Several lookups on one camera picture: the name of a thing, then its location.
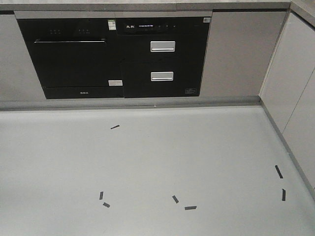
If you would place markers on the grey cabinet panel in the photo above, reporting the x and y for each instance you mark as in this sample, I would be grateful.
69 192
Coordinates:
238 52

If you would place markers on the green energy label sticker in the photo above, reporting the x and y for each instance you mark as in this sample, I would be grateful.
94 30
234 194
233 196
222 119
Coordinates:
111 24

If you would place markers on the black built-in sterilizer cabinet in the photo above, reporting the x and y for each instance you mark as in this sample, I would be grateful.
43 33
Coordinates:
137 61

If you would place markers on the black built-in dishwasher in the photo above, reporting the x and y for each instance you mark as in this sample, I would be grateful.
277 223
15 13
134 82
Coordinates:
74 58

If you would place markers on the silver lower drawer handle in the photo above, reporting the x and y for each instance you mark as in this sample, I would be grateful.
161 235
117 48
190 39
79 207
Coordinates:
162 76

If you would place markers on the silver drawer handle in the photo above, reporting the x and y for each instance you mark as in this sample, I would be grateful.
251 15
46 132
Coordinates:
162 46
162 76

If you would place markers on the silver upper drawer handle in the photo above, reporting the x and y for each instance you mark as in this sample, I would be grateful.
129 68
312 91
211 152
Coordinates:
162 46

